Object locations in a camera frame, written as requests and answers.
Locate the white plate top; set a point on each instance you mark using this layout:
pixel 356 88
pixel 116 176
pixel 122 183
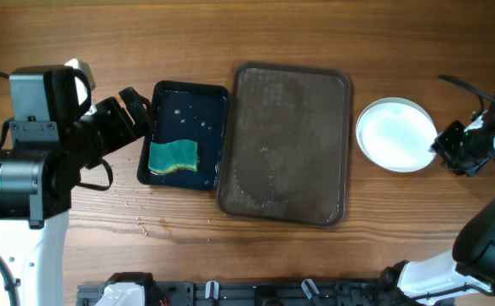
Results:
pixel 396 134

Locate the brown serving tray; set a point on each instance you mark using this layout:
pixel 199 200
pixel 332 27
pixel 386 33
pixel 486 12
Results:
pixel 286 149

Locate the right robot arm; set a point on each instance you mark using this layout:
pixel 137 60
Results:
pixel 470 266

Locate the black water tray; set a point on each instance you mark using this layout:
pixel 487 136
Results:
pixel 193 111

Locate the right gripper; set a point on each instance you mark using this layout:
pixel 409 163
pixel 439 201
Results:
pixel 441 144

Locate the green yellow sponge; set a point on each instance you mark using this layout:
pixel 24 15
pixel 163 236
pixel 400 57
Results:
pixel 171 157

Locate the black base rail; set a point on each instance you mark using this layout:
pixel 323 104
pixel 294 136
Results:
pixel 136 288

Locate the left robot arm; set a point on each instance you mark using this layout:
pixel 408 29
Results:
pixel 56 131

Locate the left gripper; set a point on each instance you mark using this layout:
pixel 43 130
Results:
pixel 123 129

